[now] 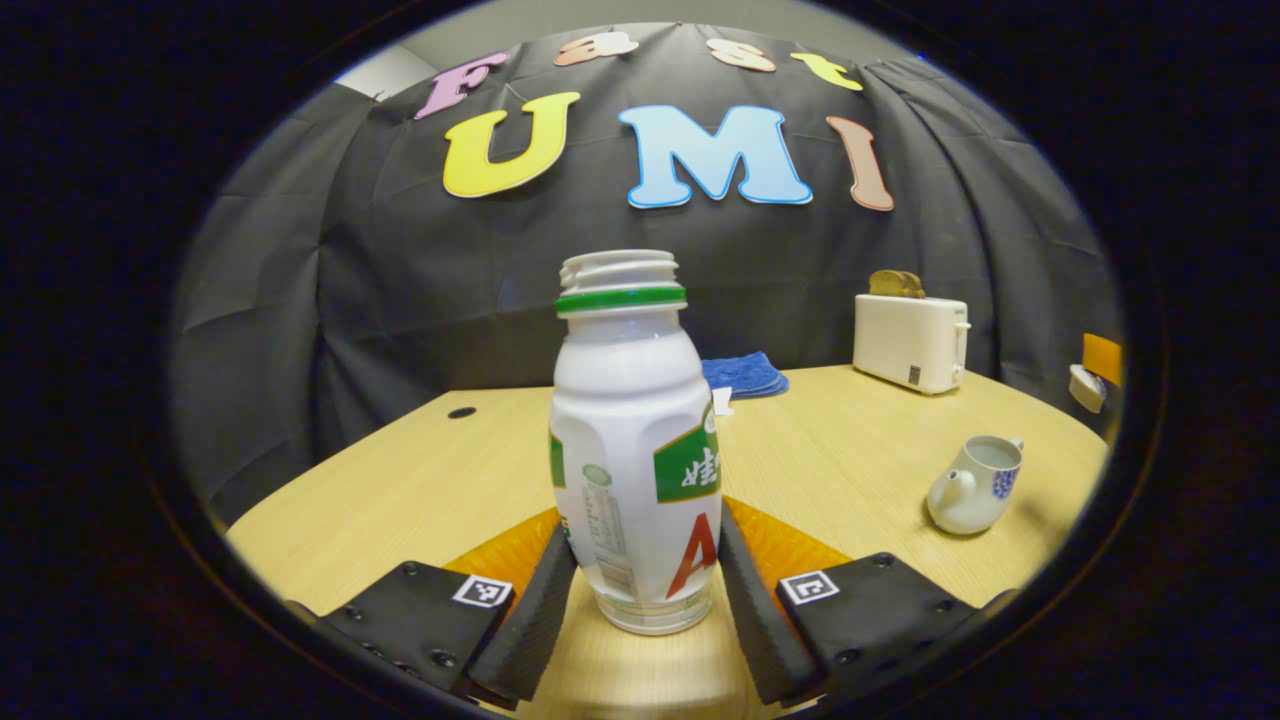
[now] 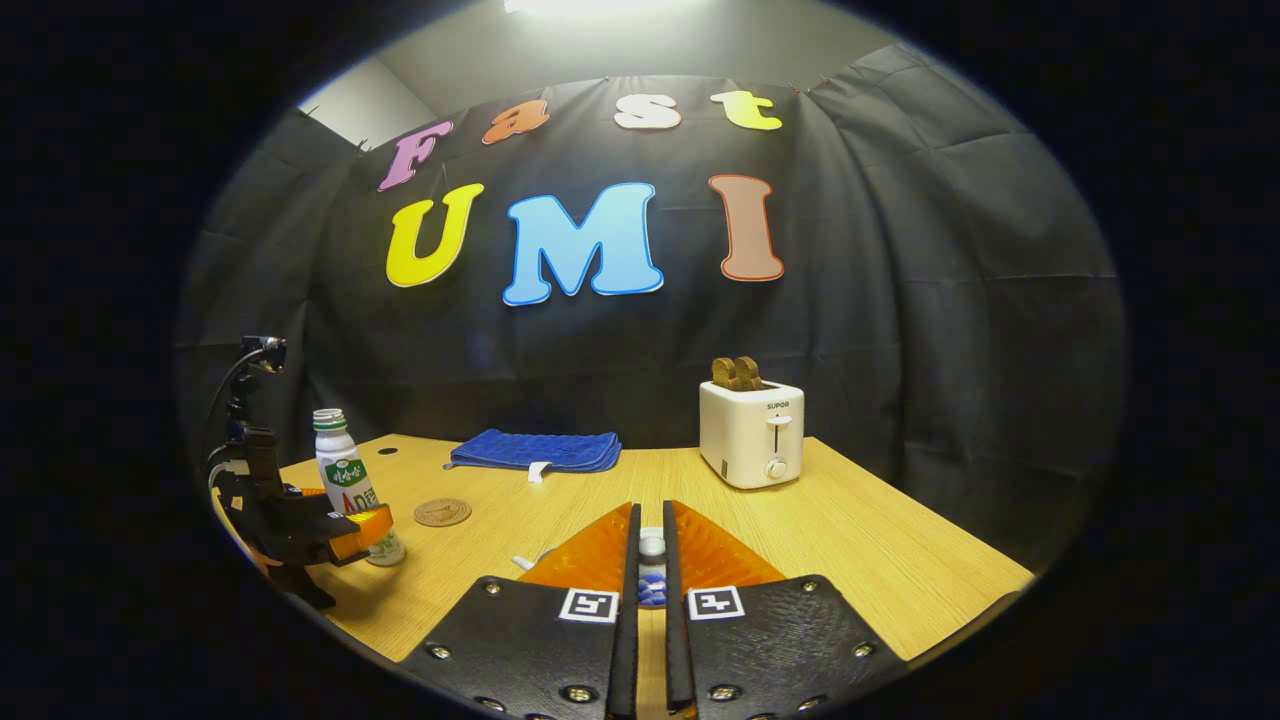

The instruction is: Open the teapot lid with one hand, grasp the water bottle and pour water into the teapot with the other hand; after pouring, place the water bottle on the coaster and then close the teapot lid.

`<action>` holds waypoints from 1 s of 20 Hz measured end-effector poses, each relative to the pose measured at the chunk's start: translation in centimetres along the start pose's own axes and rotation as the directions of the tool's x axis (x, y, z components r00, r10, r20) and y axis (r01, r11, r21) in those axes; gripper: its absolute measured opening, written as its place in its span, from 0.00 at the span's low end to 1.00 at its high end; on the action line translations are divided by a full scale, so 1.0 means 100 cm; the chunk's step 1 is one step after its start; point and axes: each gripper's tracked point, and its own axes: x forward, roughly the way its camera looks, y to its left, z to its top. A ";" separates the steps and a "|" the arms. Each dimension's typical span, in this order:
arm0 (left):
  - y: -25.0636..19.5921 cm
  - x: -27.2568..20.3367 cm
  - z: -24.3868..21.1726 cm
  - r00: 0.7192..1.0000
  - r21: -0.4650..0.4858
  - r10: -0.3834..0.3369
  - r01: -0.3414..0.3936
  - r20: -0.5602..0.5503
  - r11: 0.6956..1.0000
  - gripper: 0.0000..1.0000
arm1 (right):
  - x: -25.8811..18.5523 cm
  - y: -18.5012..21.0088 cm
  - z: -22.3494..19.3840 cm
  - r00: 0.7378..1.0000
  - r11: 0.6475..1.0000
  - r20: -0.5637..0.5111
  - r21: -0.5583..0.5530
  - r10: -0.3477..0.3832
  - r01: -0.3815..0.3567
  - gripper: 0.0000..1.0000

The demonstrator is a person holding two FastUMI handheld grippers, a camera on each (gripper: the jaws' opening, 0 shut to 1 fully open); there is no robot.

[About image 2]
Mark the round wooden coaster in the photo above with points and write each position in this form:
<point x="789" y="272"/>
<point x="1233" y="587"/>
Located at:
<point x="442" y="512"/>

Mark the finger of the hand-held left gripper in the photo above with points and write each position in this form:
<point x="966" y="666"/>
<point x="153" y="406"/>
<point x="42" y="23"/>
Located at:
<point x="358" y="535"/>
<point x="312" y="492"/>

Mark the white plastic water bottle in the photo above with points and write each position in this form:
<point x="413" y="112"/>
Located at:
<point x="340" y="470"/>

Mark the bright ceiling light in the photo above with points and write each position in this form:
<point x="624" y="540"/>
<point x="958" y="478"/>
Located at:
<point x="600" y="5"/>

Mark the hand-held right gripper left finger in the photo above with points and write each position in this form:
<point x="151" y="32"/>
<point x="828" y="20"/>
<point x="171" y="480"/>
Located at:
<point x="625" y="640"/>

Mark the white blue teacup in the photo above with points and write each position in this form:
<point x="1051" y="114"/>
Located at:
<point x="651" y="592"/>

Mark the brown bread slice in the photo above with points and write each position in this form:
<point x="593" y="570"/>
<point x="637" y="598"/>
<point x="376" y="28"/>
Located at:
<point x="724" y="373"/>
<point x="748" y="375"/>

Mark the folded blue towel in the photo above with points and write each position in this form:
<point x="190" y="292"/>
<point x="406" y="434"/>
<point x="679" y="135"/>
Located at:
<point x="535" y="450"/>

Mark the white teacup lid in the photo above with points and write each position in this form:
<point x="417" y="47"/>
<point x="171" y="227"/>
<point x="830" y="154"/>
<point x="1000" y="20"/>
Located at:
<point x="651" y="546"/>

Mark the white toaster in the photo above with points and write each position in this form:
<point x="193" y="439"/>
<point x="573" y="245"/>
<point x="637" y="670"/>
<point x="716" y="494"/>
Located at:
<point x="750" y="435"/>

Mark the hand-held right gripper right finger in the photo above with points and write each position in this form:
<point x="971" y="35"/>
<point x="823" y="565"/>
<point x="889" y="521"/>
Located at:
<point x="677" y="640"/>

